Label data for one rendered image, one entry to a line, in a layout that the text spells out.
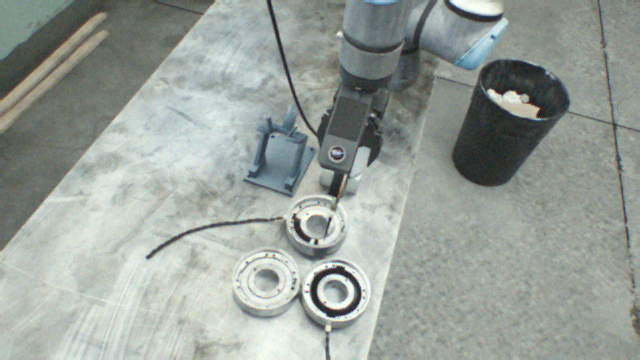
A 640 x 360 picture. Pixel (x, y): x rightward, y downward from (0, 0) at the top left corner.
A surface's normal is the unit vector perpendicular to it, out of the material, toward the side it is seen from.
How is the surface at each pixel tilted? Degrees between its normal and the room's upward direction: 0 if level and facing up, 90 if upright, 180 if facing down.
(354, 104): 32
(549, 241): 0
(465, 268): 0
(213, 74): 0
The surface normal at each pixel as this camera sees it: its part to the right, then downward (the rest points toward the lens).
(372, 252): 0.09, -0.62
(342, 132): -0.06, -0.13
